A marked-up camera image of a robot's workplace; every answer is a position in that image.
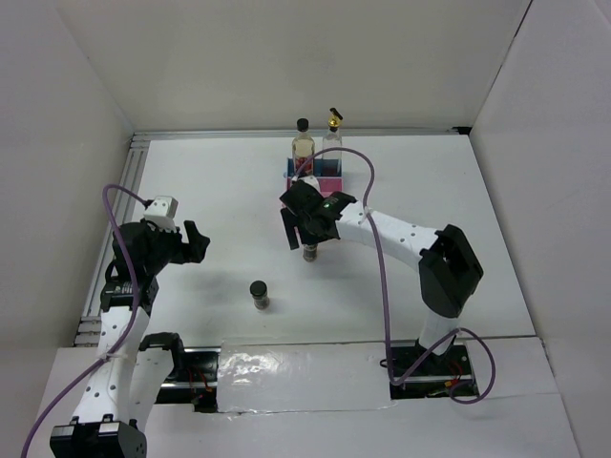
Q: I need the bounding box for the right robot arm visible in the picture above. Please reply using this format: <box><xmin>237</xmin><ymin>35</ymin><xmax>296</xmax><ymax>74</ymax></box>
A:
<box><xmin>280</xmin><ymin>180</ymin><xmax>484</xmax><ymax>374</ymax></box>

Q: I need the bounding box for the pink plastic bin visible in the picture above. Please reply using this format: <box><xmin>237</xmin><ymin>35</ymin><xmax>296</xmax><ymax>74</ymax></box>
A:
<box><xmin>286</xmin><ymin>177</ymin><xmax>343</xmax><ymax>198</ymax></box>

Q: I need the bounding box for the small dark spice jar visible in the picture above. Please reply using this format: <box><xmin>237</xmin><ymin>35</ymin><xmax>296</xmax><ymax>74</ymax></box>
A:
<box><xmin>303</xmin><ymin>244</ymin><xmax>318</xmax><ymax>262</ymax></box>

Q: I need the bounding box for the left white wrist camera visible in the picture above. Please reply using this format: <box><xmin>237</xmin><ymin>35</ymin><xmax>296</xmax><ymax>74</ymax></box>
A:
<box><xmin>143</xmin><ymin>196</ymin><xmax>179</xmax><ymax>233</ymax></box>

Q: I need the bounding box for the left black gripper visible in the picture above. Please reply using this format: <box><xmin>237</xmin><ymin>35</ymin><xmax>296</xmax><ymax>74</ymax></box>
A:
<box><xmin>142</xmin><ymin>218</ymin><xmax>210</xmax><ymax>274</ymax></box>

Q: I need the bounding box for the gold spout glass bottle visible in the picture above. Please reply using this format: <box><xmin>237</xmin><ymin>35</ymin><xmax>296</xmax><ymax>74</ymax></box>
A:
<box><xmin>322</xmin><ymin>107</ymin><xmax>343</xmax><ymax>177</ymax></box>

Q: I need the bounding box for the black lid spice jar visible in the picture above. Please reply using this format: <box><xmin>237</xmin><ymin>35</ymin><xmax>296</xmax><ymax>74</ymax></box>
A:
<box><xmin>249</xmin><ymin>281</ymin><xmax>270</xmax><ymax>310</ymax></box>

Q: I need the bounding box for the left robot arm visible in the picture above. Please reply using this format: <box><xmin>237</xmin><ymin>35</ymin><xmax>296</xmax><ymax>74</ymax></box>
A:
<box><xmin>50</xmin><ymin>217</ymin><xmax>210</xmax><ymax>457</ymax></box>

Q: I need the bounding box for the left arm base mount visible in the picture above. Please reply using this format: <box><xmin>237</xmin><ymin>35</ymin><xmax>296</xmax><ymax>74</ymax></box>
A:
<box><xmin>156</xmin><ymin>347</ymin><xmax>221</xmax><ymax>414</ymax></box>

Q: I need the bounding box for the blue plastic bin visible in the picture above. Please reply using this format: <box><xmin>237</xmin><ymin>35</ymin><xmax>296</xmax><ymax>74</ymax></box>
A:
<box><xmin>284</xmin><ymin>157</ymin><xmax>342</xmax><ymax>178</ymax></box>

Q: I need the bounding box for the black cap sauce bottle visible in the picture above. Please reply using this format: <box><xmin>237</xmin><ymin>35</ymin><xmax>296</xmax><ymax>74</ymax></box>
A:
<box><xmin>292</xmin><ymin>118</ymin><xmax>315</xmax><ymax>177</ymax></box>

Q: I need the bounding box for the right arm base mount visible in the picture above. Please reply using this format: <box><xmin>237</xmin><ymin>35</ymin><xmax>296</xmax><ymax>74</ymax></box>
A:
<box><xmin>390</xmin><ymin>343</ymin><xmax>479</xmax><ymax>400</ymax></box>

